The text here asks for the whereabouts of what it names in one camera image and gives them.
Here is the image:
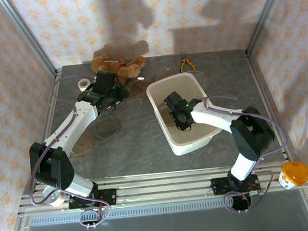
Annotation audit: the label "white plastic bin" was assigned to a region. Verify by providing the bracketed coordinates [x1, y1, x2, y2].
[144, 69, 225, 159]

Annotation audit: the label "white masking tape roll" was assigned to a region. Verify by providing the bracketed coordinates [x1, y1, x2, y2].
[77, 78, 92, 92]

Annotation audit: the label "brown plush teddy bear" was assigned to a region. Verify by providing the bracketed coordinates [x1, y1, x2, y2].
[89, 40, 148, 87]

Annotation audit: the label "yellow black pliers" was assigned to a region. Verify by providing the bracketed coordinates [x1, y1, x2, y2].
[178, 51, 197, 73]

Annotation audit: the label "silver tin can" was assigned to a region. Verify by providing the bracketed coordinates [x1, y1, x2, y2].
[40, 184, 68, 209]

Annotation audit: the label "grey metal front panel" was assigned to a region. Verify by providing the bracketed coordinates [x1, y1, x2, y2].
[9, 188, 308, 231]

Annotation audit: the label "cup with orange lid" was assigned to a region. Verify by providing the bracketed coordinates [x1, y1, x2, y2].
[276, 159, 308, 191]

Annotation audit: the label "aluminium front rail frame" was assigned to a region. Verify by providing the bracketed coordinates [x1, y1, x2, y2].
[15, 158, 308, 216]

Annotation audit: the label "aluminium frame post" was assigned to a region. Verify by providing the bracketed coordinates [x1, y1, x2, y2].
[0, 0, 58, 79]
[240, 0, 299, 55]

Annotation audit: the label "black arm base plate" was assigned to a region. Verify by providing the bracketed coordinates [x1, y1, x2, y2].
[68, 188, 118, 211]
[210, 173, 261, 197]

